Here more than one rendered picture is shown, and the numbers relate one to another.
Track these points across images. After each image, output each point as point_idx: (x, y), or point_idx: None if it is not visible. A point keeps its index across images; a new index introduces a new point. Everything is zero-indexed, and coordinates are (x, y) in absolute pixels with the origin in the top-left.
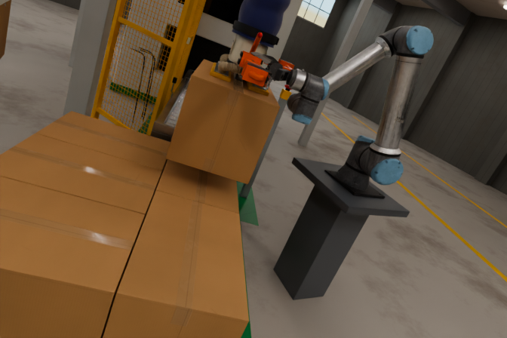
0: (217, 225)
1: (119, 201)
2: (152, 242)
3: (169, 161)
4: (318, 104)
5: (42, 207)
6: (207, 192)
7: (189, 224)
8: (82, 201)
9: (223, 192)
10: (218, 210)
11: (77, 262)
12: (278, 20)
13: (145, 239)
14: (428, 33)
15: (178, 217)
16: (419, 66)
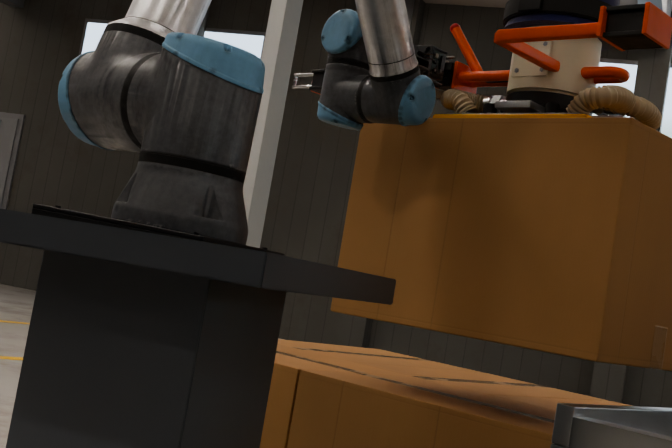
0: (283, 358)
1: (390, 366)
2: (292, 349)
3: (530, 405)
4: (326, 65)
5: (396, 360)
6: (390, 382)
7: (306, 358)
8: (400, 364)
9: (383, 385)
10: (322, 368)
11: (296, 343)
12: None
13: (300, 350)
14: None
15: (328, 361)
16: None
